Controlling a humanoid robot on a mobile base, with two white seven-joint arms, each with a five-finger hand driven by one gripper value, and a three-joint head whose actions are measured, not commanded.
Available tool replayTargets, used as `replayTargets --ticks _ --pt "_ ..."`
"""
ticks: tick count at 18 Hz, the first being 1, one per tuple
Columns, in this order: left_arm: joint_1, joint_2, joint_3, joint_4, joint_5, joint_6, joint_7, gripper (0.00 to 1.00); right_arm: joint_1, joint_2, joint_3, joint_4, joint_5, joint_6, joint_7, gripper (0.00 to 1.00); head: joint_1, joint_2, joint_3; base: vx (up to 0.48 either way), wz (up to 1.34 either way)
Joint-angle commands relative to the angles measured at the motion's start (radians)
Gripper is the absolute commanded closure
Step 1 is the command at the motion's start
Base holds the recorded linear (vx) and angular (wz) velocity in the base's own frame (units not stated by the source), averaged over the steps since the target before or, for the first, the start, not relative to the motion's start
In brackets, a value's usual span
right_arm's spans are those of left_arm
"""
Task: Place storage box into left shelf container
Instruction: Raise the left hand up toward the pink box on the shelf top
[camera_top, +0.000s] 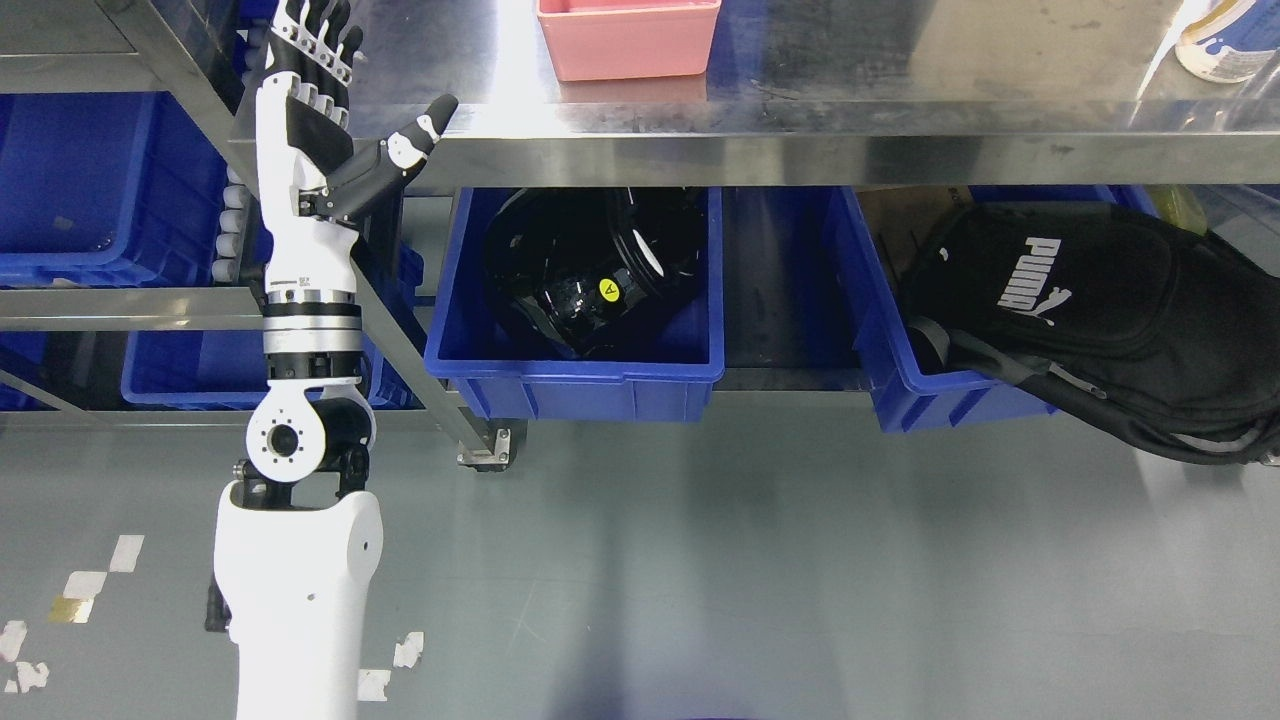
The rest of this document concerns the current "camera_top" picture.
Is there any white blue can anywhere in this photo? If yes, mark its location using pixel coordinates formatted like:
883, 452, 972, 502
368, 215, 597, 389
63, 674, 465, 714
1174, 1, 1279, 85

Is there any blue bin with backpack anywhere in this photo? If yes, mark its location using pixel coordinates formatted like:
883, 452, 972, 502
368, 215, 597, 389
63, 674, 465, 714
820, 184, 1157, 433

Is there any caster wheel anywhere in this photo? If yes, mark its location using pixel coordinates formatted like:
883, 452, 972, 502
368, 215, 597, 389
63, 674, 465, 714
456, 419, 529, 473

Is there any blue bin upper left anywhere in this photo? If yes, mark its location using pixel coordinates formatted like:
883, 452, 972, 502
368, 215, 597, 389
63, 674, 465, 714
1, 92, 227, 288

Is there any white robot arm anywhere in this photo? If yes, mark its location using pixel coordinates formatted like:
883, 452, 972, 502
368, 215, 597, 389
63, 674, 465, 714
207, 1, 458, 719

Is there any blue bin with helmet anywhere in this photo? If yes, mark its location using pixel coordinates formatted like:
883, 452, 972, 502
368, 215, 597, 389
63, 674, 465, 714
424, 187, 726, 423

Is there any black glossy helmet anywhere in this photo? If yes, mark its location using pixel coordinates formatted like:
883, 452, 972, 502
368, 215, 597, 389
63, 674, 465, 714
481, 187, 709, 360

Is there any blue bin lower left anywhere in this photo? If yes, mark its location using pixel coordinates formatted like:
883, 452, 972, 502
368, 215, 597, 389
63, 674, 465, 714
120, 245, 425, 411

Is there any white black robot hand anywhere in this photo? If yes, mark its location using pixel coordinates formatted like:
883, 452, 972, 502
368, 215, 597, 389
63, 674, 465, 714
256, 1, 460, 291

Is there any pink storage box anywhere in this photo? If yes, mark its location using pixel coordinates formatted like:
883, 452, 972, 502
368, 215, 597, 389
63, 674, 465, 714
536, 1, 722, 83

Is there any steel table shelf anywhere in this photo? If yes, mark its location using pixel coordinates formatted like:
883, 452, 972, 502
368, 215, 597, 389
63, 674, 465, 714
100, 0, 1280, 471

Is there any black Puma backpack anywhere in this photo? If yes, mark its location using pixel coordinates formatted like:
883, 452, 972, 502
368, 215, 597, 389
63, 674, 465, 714
899, 202, 1279, 466

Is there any steel left shelf rack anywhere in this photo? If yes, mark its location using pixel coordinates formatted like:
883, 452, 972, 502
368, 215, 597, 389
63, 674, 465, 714
3, 1, 256, 428

